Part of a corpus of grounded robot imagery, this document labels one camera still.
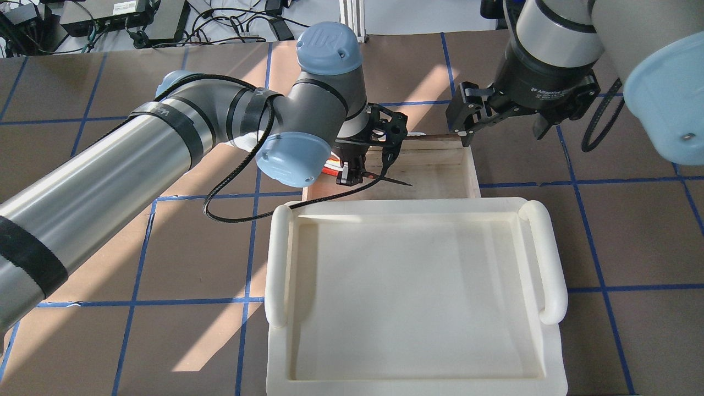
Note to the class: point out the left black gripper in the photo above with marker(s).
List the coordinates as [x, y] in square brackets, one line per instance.
[348, 153]

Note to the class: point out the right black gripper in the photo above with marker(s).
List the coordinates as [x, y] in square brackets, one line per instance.
[536, 74]

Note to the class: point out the grey orange scissors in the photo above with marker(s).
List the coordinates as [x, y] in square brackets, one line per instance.
[334, 164]

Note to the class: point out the wooden drawer with white handle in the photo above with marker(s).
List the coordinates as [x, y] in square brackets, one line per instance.
[433, 168]

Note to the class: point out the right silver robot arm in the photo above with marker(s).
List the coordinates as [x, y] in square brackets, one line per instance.
[657, 51]

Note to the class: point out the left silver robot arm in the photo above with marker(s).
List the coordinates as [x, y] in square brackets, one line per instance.
[56, 224]

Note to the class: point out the white plastic tray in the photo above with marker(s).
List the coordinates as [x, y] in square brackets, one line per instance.
[415, 297]

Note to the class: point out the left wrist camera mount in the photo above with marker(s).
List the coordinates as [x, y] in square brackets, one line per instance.
[385, 128]

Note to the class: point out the aluminium frame post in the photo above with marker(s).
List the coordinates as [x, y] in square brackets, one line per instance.
[352, 14]

